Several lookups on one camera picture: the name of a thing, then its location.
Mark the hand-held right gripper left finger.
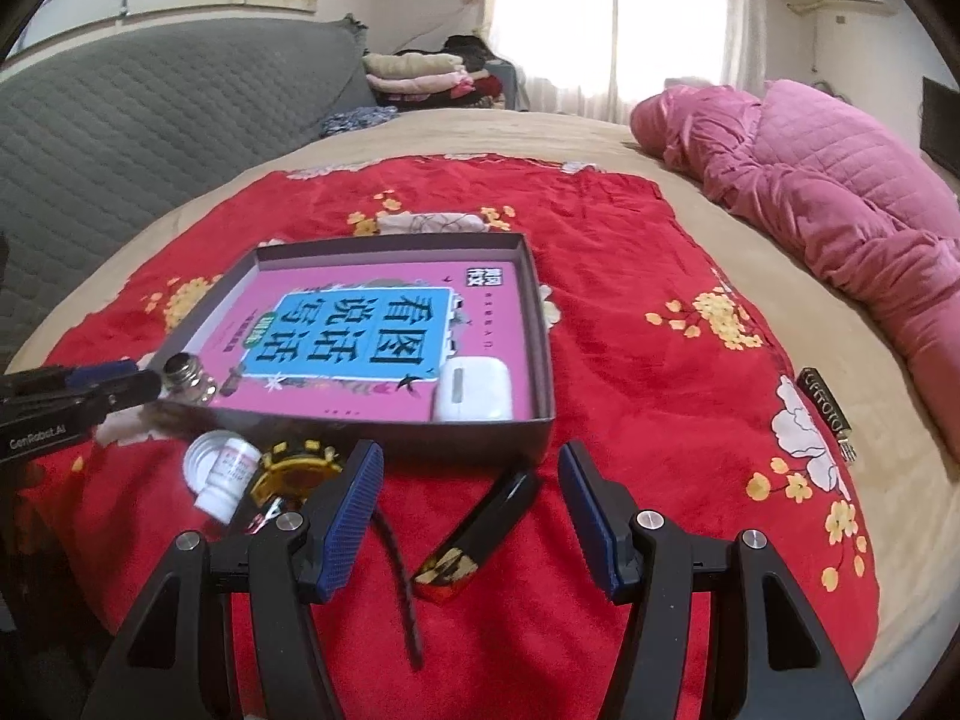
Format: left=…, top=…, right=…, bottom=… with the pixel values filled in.
left=82, top=441, right=385, bottom=720

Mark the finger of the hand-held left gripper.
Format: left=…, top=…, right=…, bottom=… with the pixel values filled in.
left=67, top=360, right=143, bottom=385
left=97, top=371, right=164, bottom=417

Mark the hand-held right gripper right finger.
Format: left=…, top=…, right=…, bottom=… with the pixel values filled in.
left=559, top=442, right=863, bottom=720

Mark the small glass bottle metal cap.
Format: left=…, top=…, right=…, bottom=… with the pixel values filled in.
left=161, top=352, right=218, bottom=406

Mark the black and yellow wristwatch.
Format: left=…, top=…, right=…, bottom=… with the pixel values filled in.
left=240, top=439, right=428, bottom=668

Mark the black and red printed tin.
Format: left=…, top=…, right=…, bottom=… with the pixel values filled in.
left=415, top=467, right=542, bottom=605

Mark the shallow grey cardboard box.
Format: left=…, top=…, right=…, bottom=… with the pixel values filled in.
left=146, top=232, right=557, bottom=466

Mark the white earbuds case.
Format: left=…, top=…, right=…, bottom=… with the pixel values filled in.
left=431, top=355, right=515, bottom=422

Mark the pink and blue book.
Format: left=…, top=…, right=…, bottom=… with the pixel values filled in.
left=206, top=262, right=526, bottom=425

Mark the red floral blanket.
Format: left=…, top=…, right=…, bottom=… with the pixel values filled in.
left=15, top=154, right=880, bottom=720

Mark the grey quilted headboard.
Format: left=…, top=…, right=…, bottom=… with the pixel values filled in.
left=0, top=19, right=376, bottom=361

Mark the blue patterned cloth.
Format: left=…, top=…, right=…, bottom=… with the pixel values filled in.
left=319, top=106, right=398, bottom=140

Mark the beige bed sheet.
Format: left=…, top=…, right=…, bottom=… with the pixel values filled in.
left=0, top=109, right=960, bottom=720

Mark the pink quilted duvet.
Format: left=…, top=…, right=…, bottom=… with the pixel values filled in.
left=630, top=79, right=960, bottom=458

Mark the stack of folded clothes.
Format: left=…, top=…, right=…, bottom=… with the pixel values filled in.
left=364, top=52, right=488, bottom=110

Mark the dark clothes pile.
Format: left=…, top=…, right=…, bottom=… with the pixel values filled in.
left=442, top=34, right=526, bottom=112

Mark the white window curtain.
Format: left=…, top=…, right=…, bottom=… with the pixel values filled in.
left=487, top=0, right=766, bottom=121

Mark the black wall television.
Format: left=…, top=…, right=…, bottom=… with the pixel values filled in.
left=919, top=75, right=960, bottom=173

